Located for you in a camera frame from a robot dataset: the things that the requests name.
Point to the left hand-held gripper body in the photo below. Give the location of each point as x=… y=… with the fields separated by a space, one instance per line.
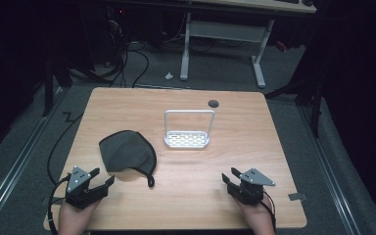
x=78 y=192

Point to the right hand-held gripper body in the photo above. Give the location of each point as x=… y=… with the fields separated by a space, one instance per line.
x=251 y=189

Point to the dark grey cloth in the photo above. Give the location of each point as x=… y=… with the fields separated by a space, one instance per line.
x=127 y=153

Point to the person's left hand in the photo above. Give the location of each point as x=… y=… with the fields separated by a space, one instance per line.
x=75 y=218

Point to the person's right hand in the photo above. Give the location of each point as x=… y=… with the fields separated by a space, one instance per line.
x=258 y=218

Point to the grey tape piece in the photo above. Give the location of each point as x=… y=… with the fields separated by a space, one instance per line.
x=50 y=200
x=297 y=196

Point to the white metal rack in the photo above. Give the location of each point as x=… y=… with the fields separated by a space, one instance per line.
x=186 y=138

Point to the black metal stand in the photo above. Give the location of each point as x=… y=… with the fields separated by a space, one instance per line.
x=48 y=91
x=316 y=107

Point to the crumpled white paper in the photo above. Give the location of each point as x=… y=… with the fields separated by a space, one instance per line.
x=169 y=76

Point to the small red item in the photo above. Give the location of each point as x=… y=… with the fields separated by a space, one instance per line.
x=281 y=46

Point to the white-legged desk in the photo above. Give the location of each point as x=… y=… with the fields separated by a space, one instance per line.
x=225 y=31

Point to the metal floor rail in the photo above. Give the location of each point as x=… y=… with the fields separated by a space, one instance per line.
x=329 y=169
x=16 y=166

